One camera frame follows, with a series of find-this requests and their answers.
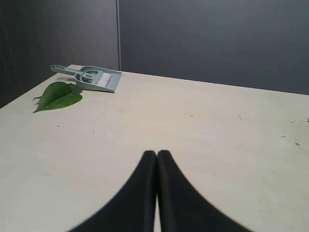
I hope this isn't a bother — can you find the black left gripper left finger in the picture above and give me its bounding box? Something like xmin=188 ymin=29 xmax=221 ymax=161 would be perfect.
xmin=71 ymin=150 xmax=157 ymax=232

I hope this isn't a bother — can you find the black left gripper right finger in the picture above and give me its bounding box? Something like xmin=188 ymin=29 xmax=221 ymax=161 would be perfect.
xmin=157 ymin=150 xmax=249 ymax=232

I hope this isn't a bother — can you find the green plastic dustpan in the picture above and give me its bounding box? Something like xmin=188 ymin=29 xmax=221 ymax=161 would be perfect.
xmin=74 ymin=66 xmax=122 ymax=93

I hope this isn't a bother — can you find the small green hand brush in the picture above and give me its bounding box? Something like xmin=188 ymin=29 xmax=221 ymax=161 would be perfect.
xmin=51 ymin=65 xmax=112 ymax=87

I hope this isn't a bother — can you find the loose green artificial leaf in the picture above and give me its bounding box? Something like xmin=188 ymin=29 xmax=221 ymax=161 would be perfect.
xmin=33 ymin=81 xmax=83 ymax=113

